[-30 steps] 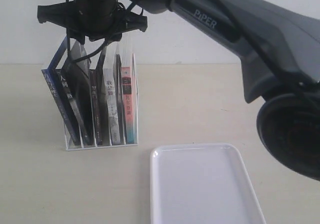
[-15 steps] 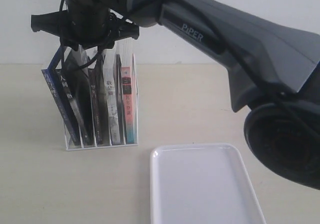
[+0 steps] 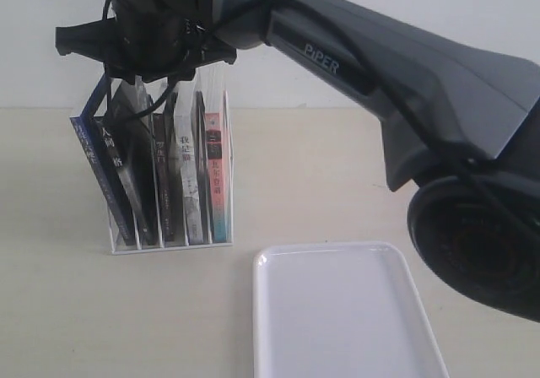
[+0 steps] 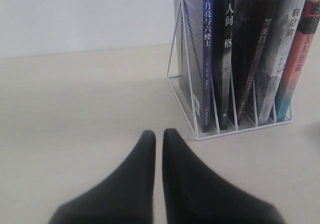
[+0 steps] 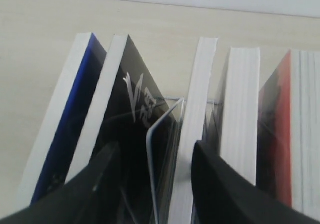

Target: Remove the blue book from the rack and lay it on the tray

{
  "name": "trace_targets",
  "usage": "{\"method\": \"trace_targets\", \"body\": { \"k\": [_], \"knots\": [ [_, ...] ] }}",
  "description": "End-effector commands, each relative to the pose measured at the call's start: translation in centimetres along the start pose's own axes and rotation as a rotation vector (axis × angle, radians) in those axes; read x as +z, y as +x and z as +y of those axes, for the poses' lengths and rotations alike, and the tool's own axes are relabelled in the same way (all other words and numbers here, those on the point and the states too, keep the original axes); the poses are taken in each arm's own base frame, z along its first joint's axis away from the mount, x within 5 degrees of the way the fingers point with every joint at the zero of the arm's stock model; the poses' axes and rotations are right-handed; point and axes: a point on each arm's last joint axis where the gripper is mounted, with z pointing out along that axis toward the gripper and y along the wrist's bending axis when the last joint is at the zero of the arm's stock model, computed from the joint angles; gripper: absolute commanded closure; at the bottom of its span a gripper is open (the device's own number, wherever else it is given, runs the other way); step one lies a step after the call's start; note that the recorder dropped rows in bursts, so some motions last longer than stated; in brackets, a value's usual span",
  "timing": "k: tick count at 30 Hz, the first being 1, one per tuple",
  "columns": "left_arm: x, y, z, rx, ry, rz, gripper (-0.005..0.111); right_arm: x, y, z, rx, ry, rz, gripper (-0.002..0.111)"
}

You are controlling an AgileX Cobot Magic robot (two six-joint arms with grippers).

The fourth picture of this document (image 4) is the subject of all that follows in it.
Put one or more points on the dark brown spine book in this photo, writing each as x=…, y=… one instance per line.
x=252, y=23

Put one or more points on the black grey spine book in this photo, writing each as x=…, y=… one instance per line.
x=231, y=22

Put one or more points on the blue moon cover book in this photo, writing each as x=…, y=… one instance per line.
x=194, y=39

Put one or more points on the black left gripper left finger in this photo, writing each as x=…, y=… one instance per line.
x=124, y=197

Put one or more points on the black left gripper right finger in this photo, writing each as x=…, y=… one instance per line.
x=195, y=194

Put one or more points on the pink teal spine book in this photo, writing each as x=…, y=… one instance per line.
x=303, y=38

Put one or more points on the grey white spine book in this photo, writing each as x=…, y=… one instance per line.
x=274, y=57

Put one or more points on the white wire book rack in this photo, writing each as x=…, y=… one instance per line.
x=215, y=131

